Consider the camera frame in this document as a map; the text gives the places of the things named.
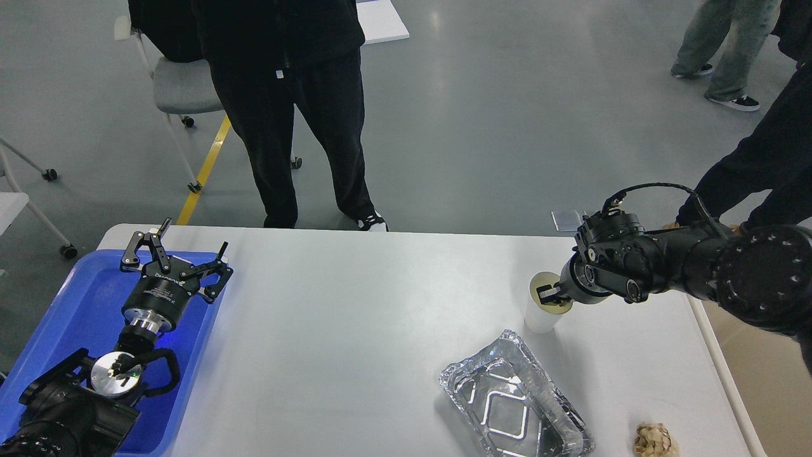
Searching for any beige plastic bin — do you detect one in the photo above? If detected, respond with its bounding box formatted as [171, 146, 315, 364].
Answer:
[690, 298, 811, 456]

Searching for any aluminium foil tray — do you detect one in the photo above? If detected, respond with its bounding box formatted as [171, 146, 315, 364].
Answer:
[439, 329, 595, 456]

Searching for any white side table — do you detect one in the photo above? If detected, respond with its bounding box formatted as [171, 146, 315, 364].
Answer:
[1, 138, 78, 260]

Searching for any blue plastic tray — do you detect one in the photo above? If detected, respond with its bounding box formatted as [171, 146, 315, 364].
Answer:
[1, 249, 221, 456]

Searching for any person in black trousers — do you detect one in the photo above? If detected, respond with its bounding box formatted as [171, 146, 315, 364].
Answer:
[128, 1, 389, 232]

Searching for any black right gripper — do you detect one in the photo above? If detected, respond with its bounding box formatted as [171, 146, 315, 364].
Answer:
[537, 254, 613, 308]

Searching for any person in grey jeans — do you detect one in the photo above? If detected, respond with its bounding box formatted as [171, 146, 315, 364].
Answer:
[670, 1, 780, 112]

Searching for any white paper cup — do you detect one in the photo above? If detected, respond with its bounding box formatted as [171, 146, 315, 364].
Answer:
[524, 272, 572, 334]

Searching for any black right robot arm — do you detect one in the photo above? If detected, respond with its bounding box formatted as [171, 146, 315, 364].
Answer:
[530, 189, 811, 366]

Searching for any white board on floor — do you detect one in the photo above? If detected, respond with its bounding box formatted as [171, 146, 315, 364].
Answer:
[357, 1, 410, 44]

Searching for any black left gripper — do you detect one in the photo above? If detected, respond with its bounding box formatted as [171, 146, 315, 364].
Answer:
[120, 219, 234, 332]

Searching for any grey office chair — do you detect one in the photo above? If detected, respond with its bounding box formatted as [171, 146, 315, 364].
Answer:
[114, 15, 303, 194]

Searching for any crumpled brown paper ball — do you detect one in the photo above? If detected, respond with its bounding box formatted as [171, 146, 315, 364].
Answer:
[633, 423, 681, 456]

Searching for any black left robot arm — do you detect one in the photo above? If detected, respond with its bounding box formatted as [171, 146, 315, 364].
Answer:
[2, 221, 234, 456]

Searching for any clear floor plate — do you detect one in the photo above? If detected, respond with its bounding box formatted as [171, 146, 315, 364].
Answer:
[551, 210, 585, 232]

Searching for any person with tan boots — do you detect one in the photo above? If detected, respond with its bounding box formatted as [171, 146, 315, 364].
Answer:
[695, 1, 811, 232]

